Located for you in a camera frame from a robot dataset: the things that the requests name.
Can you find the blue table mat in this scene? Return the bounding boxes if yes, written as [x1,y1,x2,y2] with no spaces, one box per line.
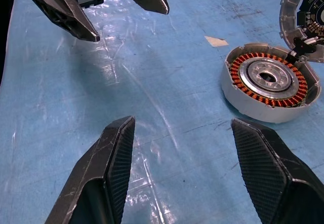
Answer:
[0,0,324,224]

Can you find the silver motor housing copper windings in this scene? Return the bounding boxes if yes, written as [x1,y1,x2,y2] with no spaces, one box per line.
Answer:
[221,43,321,124]

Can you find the round silver metal disc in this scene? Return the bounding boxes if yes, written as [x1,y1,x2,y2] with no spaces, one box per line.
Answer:
[279,0,324,64]

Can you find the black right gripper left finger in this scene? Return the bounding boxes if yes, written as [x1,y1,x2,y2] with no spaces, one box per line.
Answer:
[45,116,136,224]

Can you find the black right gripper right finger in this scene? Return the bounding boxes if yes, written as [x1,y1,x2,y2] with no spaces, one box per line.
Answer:
[231,117,324,224]

